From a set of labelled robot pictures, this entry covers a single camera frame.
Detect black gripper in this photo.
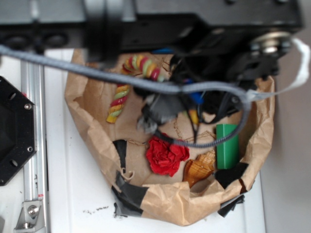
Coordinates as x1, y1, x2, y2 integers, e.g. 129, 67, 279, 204
136, 55, 242, 132

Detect multicolored twisted rope toy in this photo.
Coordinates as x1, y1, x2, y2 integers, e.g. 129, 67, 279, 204
106, 55, 165, 123

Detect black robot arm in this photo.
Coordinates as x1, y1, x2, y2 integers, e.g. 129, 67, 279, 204
0, 0, 303, 132

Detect green cylinder block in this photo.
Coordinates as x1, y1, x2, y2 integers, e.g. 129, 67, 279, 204
216, 124, 239, 169

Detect brown conch seashell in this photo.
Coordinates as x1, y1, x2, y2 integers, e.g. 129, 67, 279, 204
183, 150, 216, 188

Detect red crumpled paper flower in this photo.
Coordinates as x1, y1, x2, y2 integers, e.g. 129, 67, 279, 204
146, 136, 190, 177

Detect blue rectangular block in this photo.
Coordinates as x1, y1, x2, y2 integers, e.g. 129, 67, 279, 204
151, 48, 174, 54

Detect brown paper bag bin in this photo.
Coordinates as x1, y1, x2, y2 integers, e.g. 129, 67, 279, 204
65, 73, 275, 226

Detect white cable label strap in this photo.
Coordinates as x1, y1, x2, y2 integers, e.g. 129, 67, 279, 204
247, 37, 311, 101

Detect grey braided cable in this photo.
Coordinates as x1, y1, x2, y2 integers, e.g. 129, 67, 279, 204
0, 45, 256, 148

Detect aluminium extrusion rail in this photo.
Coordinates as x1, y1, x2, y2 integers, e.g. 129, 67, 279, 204
14, 62, 51, 233

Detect black octagonal mount plate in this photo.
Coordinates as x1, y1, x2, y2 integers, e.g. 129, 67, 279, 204
0, 76, 36, 186

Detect metal corner bracket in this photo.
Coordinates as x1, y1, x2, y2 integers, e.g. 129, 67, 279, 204
14, 200, 46, 233

